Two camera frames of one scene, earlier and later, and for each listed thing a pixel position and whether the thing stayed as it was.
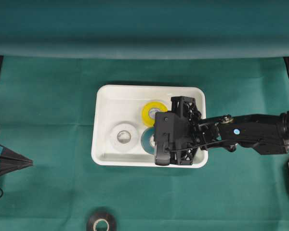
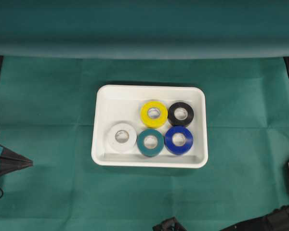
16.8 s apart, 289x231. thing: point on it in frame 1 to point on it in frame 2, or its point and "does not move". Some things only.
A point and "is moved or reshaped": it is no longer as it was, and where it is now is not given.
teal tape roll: x=145 y=140 is moved or reshaped
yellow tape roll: x=154 y=104 does not move
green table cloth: x=55 y=52 does not move
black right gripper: x=195 y=140 to x=169 y=224
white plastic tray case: x=114 y=104 does not move
